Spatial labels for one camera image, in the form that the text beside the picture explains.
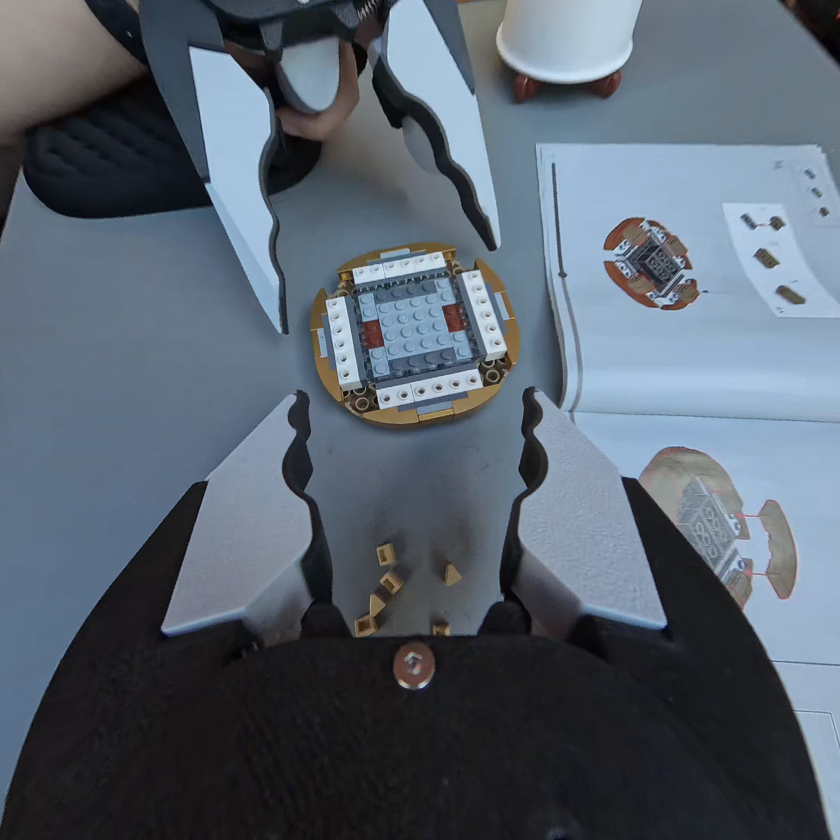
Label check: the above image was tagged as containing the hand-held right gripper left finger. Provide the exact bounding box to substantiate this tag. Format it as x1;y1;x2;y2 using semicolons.
161;390;332;637

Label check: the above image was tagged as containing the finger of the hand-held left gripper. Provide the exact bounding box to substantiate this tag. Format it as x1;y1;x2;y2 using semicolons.
141;0;290;336
371;0;501;252

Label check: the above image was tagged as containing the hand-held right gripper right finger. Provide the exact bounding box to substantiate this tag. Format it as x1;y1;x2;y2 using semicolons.
502;387;669;631

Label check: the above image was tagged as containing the cluster of tan lego pieces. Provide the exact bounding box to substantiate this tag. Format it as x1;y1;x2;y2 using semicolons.
354;541;463;639

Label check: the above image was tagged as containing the round lego base model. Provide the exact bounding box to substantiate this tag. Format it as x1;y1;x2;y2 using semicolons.
310;243;521;431

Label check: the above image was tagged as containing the person's left forearm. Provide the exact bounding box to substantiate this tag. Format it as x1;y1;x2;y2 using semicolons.
0;0;155;148

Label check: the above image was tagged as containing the reddish brown lego stand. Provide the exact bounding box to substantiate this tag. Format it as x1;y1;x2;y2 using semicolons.
512;67;624;104

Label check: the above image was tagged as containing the open lego instruction booklet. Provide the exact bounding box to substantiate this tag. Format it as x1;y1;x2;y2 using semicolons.
535;143;840;840

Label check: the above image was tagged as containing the white paper cup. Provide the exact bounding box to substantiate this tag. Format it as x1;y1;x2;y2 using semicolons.
495;0;644;85

